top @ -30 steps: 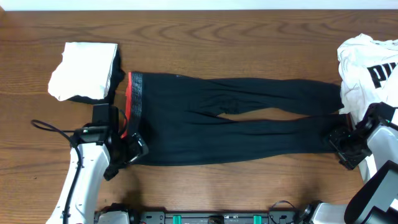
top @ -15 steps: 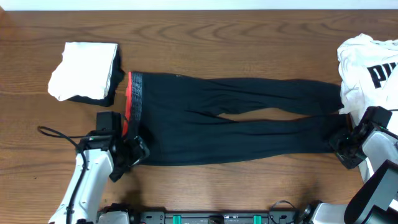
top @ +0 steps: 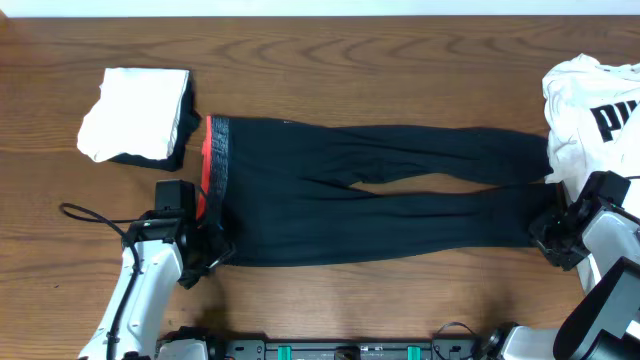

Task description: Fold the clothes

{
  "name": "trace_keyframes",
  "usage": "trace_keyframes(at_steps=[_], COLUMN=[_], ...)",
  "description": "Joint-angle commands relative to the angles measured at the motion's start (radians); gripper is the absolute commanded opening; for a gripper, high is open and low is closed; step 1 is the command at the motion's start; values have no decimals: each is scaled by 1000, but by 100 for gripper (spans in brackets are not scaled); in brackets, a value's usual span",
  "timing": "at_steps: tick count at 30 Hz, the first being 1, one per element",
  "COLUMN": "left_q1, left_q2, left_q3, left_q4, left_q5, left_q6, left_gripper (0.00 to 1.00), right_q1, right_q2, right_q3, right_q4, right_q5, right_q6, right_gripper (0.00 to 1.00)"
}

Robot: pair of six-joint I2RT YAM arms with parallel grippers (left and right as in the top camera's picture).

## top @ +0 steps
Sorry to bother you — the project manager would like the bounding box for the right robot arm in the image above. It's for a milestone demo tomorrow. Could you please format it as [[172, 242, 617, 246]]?
[[483, 171, 639, 360]]

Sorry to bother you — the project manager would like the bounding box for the folded black garment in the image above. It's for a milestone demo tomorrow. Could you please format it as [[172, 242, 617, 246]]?
[[110, 77, 201, 172]]

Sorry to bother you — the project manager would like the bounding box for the black pants red waistband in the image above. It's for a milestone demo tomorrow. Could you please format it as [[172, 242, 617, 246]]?
[[202, 116, 557, 267]]

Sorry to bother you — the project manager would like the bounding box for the folded white cloth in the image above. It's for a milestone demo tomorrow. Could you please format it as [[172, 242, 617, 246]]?
[[77, 67, 190, 163]]

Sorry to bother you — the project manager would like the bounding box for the white printed t-shirt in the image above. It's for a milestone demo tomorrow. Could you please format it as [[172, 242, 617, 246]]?
[[542, 53, 640, 296]]

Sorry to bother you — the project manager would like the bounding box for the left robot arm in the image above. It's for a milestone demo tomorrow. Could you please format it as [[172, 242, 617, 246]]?
[[78, 180, 235, 359]]

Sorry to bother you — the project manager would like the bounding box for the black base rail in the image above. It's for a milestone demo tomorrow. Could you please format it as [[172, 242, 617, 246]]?
[[154, 338, 494, 360]]

